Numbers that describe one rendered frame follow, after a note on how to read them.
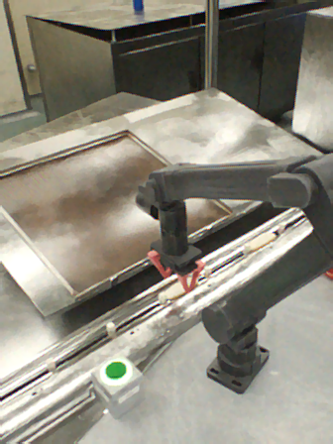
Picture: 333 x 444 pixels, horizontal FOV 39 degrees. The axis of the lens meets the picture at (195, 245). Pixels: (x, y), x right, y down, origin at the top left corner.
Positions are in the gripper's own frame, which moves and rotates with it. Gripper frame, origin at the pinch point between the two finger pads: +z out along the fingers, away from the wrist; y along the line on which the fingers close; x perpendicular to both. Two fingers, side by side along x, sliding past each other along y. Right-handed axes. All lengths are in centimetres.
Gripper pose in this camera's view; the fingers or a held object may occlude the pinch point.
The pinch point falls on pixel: (177, 281)
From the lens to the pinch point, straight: 105.1
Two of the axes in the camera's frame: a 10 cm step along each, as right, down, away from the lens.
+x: 7.4, -4.0, 5.4
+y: 6.7, 3.9, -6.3
